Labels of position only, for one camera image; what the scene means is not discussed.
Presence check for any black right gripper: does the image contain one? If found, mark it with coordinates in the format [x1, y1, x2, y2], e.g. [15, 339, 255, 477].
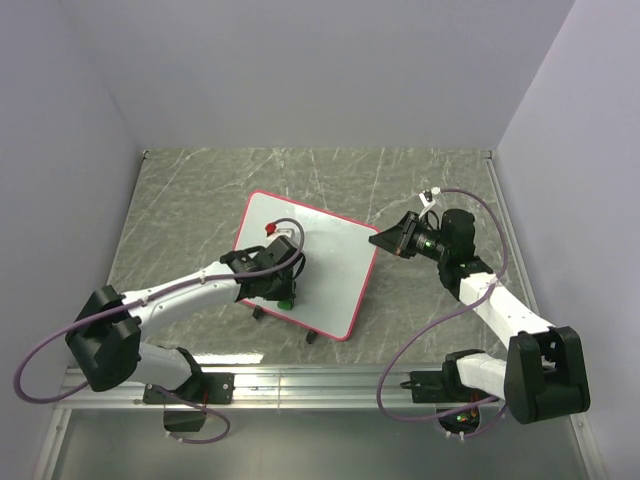
[369, 211, 450, 263]

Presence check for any green whiteboard eraser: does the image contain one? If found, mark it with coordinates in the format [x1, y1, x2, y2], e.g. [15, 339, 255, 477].
[277, 298, 295, 310]

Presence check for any pink framed whiteboard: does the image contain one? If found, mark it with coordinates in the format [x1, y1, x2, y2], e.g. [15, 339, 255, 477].
[234, 190, 378, 341]

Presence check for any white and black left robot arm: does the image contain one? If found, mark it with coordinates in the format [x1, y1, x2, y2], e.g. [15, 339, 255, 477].
[65, 235, 306, 402]

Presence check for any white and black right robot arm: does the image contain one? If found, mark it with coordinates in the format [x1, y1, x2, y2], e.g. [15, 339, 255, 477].
[369, 209, 591, 424]

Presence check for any black left whiteboard clip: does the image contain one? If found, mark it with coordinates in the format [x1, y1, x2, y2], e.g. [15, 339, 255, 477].
[252, 306, 264, 321]

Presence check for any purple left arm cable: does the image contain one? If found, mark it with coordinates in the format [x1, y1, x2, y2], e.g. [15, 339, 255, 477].
[12, 217, 306, 445]

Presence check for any aluminium mounting rail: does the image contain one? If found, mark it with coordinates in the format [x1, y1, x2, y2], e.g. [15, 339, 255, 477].
[57, 366, 584, 410]

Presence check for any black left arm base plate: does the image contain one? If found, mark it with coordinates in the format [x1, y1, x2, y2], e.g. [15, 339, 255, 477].
[142, 372, 235, 405]

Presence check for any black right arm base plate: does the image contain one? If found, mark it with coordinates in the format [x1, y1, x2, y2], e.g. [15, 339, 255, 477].
[400, 371, 478, 404]

